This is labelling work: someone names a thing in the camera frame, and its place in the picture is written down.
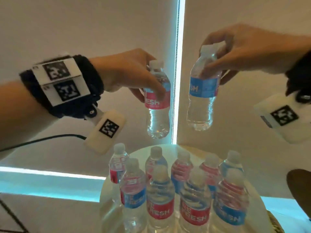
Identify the person's right hand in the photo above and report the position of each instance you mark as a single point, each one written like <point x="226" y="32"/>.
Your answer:
<point x="255" y="48"/>

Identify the person's left hand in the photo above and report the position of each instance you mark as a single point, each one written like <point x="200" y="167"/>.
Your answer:
<point x="121" y="70"/>

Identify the person's left thumb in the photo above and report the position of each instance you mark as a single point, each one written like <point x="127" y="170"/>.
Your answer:
<point x="153" y="86"/>

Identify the person's right thumb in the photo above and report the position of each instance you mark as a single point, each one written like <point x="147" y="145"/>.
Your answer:
<point x="229" y="77"/>

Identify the water bottle red label showing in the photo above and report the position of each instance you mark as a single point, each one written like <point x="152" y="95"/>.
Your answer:
<point x="158" y="114"/>

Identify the water bottle blue label showing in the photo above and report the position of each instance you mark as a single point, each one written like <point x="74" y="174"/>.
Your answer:
<point x="201" y="104"/>

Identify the person's left forearm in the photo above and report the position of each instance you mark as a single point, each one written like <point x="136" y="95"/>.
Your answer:
<point x="21" y="111"/>

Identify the black fuzzy left wristband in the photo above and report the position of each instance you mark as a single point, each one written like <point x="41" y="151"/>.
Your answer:
<point x="93" y="80"/>

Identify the black fuzzy wristband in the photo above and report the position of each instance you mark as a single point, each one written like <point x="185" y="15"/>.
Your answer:
<point x="300" y="75"/>
<point x="93" y="80"/>

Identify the black fuzzy right wristband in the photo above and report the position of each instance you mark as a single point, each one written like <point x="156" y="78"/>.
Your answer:
<point x="300" y="75"/>

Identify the white marker plate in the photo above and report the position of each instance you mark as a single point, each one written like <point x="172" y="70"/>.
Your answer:
<point x="60" y="82"/>

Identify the group of water bottles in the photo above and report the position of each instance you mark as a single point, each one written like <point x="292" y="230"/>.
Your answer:
<point x="179" y="191"/>

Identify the yellow patterned object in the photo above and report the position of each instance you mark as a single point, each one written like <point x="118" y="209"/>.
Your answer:
<point x="275" y="223"/>

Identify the black metal stand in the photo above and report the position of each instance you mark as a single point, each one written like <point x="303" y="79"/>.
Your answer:
<point x="11" y="215"/>

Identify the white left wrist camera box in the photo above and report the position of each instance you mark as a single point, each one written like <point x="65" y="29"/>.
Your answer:
<point x="107" y="132"/>

